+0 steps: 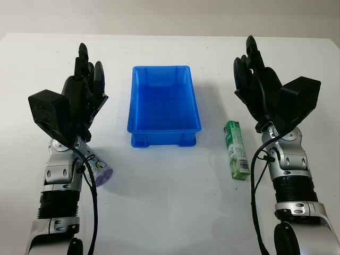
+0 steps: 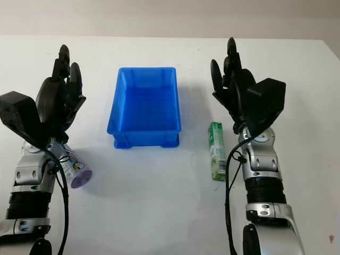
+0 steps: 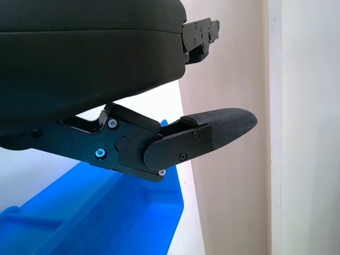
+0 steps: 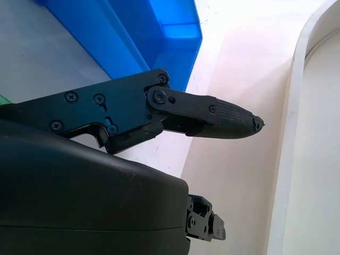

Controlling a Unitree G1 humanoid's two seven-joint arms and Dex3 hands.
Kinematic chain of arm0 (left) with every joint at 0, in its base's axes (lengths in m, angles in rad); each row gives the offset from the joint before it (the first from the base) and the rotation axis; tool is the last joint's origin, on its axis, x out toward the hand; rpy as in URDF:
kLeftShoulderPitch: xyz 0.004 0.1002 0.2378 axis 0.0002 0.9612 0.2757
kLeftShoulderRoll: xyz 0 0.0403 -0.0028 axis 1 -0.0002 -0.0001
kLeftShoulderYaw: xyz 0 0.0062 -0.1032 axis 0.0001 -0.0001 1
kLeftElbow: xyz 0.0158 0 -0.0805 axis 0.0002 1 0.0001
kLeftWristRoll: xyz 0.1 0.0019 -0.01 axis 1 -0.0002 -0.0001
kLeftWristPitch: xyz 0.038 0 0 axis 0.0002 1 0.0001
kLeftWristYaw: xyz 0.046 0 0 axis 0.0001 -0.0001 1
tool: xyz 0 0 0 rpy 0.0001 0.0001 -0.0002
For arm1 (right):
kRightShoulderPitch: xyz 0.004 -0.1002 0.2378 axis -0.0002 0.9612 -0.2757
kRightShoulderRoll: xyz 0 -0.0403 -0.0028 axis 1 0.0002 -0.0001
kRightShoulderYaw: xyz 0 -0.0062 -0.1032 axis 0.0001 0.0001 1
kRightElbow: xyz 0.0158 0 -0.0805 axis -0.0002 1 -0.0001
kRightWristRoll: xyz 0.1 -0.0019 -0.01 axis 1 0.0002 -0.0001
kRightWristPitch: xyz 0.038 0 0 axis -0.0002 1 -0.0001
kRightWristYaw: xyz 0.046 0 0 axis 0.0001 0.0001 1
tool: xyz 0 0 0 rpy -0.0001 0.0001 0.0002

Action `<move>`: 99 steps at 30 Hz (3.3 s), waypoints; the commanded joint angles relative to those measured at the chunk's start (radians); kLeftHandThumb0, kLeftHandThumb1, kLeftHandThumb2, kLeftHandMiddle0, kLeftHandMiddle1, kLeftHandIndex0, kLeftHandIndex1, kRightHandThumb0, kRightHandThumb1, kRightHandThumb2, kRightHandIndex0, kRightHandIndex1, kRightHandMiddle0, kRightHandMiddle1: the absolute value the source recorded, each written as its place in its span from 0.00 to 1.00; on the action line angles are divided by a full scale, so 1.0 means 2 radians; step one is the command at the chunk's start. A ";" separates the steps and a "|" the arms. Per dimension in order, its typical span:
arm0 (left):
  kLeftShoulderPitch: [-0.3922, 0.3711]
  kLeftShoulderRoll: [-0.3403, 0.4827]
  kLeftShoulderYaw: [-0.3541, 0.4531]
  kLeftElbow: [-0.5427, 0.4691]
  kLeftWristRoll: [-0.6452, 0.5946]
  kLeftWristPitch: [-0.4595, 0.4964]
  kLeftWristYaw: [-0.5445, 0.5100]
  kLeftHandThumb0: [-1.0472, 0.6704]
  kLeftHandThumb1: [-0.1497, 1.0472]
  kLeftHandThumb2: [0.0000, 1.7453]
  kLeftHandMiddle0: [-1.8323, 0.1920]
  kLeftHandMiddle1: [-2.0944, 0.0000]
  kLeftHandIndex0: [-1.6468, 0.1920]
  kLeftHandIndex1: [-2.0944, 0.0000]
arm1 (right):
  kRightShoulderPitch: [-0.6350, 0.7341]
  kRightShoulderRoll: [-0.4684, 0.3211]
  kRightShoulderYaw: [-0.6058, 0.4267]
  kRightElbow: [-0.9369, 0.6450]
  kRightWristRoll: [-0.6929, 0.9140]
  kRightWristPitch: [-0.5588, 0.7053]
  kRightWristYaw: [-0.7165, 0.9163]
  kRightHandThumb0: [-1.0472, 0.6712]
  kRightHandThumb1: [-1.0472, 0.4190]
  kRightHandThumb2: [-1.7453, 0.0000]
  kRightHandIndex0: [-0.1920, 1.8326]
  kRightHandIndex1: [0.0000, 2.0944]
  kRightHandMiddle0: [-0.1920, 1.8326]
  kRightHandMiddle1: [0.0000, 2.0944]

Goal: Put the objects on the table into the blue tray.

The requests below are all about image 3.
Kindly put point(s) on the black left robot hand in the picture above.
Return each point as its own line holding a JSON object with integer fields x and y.
{"x": 79, "y": 58}

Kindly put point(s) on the blue plastic tray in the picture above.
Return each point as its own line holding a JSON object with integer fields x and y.
{"x": 106, "y": 212}

